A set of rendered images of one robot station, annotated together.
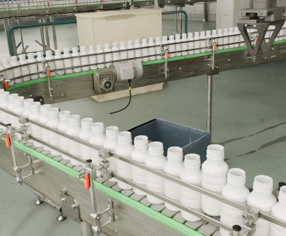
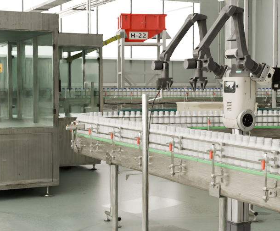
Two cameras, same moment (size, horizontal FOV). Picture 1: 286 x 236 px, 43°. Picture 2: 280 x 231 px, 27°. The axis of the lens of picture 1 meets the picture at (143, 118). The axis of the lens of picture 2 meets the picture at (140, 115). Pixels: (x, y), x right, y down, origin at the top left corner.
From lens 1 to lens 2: 352 cm
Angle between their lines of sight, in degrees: 25
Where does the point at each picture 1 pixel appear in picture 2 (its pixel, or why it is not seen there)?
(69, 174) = (109, 142)
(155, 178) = (132, 133)
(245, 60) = not seen: outside the picture
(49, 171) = (103, 145)
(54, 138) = (107, 130)
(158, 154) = (133, 124)
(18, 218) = (91, 223)
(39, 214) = (104, 224)
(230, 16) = not seen: outside the picture
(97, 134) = (120, 123)
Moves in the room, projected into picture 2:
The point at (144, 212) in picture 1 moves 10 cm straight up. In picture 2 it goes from (127, 145) to (127, 132)
